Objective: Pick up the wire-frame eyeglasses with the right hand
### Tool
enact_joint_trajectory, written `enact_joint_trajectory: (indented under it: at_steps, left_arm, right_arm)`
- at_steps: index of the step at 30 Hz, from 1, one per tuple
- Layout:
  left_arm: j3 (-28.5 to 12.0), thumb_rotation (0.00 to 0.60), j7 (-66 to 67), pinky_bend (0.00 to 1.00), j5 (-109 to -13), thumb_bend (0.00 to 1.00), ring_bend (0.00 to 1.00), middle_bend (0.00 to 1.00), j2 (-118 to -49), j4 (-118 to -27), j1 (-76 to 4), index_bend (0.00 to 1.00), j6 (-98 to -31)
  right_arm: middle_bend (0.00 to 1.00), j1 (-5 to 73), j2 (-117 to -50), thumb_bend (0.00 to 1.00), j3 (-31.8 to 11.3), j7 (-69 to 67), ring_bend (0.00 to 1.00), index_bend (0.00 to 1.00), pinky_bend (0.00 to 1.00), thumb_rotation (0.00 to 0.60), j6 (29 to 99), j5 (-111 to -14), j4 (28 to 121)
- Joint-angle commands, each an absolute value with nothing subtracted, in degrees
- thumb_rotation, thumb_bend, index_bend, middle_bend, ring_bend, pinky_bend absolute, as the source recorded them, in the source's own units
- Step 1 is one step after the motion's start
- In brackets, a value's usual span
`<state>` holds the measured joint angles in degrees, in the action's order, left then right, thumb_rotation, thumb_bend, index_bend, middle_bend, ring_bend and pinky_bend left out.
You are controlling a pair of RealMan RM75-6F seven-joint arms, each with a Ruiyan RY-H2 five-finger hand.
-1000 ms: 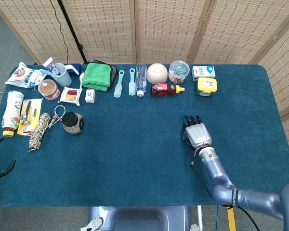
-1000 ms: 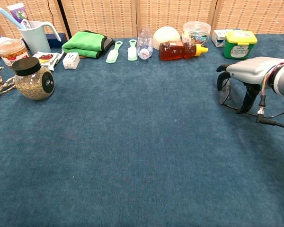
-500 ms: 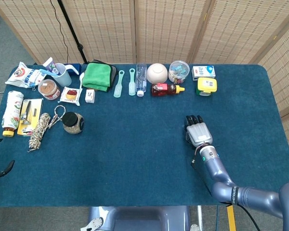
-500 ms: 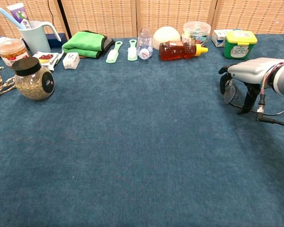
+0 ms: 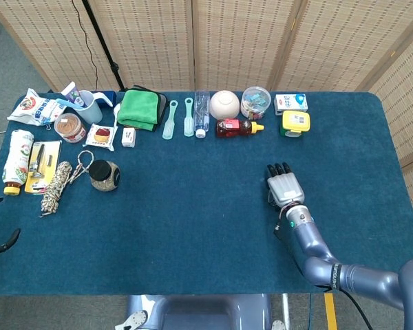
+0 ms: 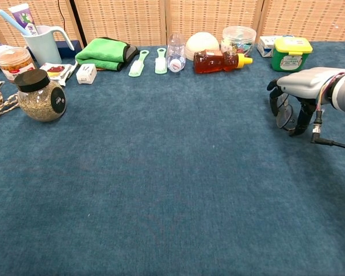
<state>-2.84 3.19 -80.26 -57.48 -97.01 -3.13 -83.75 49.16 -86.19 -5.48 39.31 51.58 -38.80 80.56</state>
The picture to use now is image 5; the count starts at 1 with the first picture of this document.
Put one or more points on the clear plastic water bottle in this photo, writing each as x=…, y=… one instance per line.
x=201, y=113

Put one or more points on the white blue milk carton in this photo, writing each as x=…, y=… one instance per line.
x=290, y=102

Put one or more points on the purple white toothpaste tube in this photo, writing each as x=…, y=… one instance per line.
x=72, y=93

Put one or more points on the clear snack jar red label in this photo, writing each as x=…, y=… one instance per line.
x=69, y=125

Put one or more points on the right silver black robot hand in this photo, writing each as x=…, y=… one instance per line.
x=285, y=187

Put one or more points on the white bottle with yellow cap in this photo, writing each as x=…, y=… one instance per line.
x=19, y=154

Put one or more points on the silver table leg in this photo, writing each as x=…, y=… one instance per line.
x=285, y=309

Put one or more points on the green tub with yellow lid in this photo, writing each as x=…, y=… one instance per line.
x=296, y=120

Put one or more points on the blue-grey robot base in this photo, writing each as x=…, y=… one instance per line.
x=199, y=313

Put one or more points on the white bag with blue print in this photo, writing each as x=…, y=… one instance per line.
x=31, y=108

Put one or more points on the razor in yellow blister pack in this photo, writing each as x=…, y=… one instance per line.
x=53, y=151

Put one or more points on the folded green grey towel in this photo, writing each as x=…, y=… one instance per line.
x=137, y=106

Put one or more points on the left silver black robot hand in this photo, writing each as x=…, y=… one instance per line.
x=7, y=244

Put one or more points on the small white cardboard box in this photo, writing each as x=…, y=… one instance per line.
x=128, y=137

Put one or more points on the white cake snack packet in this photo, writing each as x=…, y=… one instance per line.
x=101, y=135

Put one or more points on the honey bottle with yellow cap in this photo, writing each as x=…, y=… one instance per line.
x=234, y=129

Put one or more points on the yellow floor tape strip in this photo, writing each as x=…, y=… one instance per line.
x=330, y=311

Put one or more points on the upturned cream bowl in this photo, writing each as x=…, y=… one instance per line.
x=223, y=104

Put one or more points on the white perforated foot plate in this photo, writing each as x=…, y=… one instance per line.
x=134, y=319
x=278, y=326

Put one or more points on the glass jar with black lid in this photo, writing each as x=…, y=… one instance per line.
x=105, y=178

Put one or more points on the light blue plastic mug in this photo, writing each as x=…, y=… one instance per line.
x=91, y=111

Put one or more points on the bamboo folding screen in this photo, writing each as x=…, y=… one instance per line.
x=234, y=44

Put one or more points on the black tripod pole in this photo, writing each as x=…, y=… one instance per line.
x=103, y=44

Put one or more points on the clear jar of binder clips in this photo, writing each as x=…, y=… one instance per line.
x=255, y=103

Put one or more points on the light blue toothbrush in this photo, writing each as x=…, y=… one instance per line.
x=69, y=103

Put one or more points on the small binder clip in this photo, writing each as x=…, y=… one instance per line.
x=48, y=126

